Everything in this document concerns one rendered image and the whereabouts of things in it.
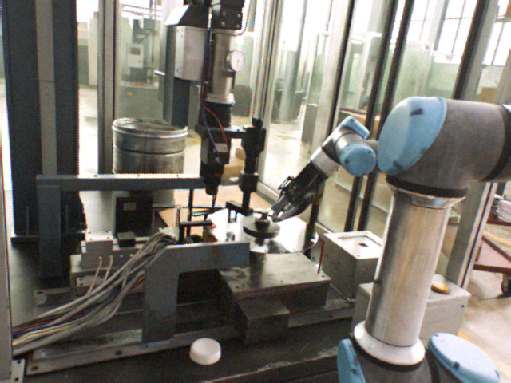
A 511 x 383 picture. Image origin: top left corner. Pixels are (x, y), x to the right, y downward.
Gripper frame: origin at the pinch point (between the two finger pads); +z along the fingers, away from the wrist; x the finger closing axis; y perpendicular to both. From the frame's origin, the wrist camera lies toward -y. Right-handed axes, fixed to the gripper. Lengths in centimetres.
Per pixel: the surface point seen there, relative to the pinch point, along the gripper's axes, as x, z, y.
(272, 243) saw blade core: 6.3, 2.6, 8.3
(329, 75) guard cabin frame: -38, -38, -50
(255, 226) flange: -2.1, 5.0, 3.9
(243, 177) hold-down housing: -10.3, -6.2, 14.2
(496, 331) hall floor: 95, 16, -190
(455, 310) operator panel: 49, -15, -11
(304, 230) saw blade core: 7.0, -1.4, -6.6
